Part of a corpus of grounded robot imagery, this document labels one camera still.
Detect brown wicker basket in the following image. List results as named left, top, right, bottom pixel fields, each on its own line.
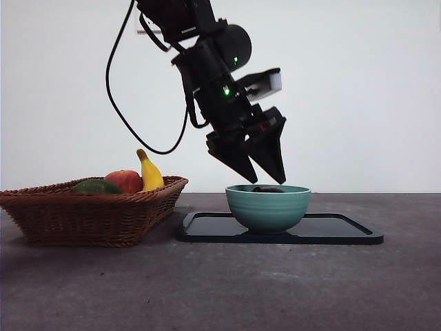
left=0, top=176, right=189, bottom=248

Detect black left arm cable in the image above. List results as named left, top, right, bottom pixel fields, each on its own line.
left=105, top=0, right=191, bottom=155

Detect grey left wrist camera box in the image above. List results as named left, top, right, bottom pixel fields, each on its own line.
left=237, top=68, right=283, bottom=104

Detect teal ribbed bowl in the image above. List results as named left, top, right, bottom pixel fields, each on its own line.
left=225, top=184, right=312, bottom=234

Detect black rectangular tray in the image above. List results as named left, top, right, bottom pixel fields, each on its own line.
left=176, top=212, right=384, bottom=245

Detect red apple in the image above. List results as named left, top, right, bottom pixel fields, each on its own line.
left=104, top=169, right=143, bottom=194

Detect green mango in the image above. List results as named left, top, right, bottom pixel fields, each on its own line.
left=70, top=179, right=123, bottom=195

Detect yellow banana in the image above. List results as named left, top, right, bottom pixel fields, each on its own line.
left=136, top=148, right=165, bottom=192

